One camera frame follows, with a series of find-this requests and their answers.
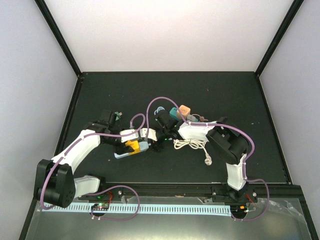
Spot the light blue power strip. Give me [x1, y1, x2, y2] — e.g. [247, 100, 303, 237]
[114, 152, 134, 159]

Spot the yellow cube socket adapter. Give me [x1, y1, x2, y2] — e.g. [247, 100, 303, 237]
[125, 140, 140, 154]

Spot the teal power strip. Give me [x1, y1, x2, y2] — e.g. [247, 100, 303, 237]
[169, 107, 178, 119]

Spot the peach dragon cube adapter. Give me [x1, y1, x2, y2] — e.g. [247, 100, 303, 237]
[176, 104, 191, 120]

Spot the white usb charger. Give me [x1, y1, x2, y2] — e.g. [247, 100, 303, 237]
[186, 114, 198, 122]

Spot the green cube plug adapter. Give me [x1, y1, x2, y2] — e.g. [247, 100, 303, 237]
[114, 111, 123, 121]

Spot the light blue plug adapter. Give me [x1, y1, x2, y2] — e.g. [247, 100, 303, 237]
[138, 141, 149, 152]

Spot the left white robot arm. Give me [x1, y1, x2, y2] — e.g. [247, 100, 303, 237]
[34, 111, 139, 210]

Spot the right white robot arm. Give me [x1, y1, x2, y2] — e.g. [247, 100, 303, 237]
[154, 109, 255, 202]

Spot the left small circuit board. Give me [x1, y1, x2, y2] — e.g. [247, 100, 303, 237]
[91, 203, 110, 211]

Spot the small circuit board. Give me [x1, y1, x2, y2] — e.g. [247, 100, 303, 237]
[230, 205, 257, 214]
[91, 203, 110, 211]

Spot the right small circuit board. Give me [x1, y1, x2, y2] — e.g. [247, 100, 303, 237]
[230, 205, 257, 214]

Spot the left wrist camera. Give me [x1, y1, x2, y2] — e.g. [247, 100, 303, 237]
[119, 129, 140, 143]

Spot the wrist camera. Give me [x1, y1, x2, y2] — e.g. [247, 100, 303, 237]
[139, 128, 158, 142]
[119, 129, 140, 143]

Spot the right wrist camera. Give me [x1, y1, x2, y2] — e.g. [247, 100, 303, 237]
[139, 128, 158, 142]

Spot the white coiled power cable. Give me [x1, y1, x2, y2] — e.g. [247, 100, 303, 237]
[172, 138, 213, 166]

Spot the pink braided usb cable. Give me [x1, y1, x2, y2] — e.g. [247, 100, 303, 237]
[193, 113, 209, 123]

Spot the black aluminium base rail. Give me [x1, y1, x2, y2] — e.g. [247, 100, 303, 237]
[99, 182, 303, 203]

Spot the light blue slotted cable duct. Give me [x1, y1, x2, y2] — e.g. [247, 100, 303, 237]
[47, 202, 232, 217]

